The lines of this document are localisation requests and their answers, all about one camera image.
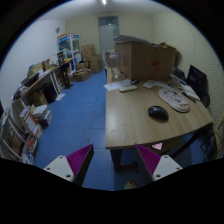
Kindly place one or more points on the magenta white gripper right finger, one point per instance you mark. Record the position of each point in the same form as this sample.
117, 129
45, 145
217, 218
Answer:
152, 166

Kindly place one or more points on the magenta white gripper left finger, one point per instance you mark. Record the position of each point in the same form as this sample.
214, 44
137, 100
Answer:
73, 167

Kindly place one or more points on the black computer mouse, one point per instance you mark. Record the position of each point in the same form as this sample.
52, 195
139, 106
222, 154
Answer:
158, 112

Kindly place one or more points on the pink sticker tag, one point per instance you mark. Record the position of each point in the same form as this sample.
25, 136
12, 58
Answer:
157, 146

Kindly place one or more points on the wooden table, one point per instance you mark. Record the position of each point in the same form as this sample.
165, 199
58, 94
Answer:
128, 122

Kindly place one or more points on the white book shelf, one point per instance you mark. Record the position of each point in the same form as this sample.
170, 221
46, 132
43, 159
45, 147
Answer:
20, 143

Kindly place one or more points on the white remote control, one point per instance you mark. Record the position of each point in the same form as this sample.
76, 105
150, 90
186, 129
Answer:
127, 88

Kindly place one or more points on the white calculator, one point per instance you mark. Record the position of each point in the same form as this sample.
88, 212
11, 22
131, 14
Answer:
149, 84

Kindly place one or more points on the open notebook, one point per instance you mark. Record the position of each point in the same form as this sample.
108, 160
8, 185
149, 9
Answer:
189, 91

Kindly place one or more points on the long wooden side desk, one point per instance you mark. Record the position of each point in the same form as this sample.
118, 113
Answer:
48, 75

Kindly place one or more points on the white paper sheet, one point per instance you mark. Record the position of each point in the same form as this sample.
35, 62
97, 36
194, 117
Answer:
117, 85

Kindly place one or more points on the black monitor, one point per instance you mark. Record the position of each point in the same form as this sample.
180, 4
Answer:
197, 80

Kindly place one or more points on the large cardboard box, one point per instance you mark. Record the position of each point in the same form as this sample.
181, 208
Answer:
142, 60

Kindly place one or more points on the stacked cardboard boxes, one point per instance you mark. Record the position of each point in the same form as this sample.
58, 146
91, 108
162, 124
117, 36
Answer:
94, 59

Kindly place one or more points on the clear plastic bottle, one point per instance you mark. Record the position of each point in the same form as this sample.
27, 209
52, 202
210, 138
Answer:
114, 60

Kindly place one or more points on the white door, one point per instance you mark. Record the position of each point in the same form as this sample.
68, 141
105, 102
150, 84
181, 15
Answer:
108, 29

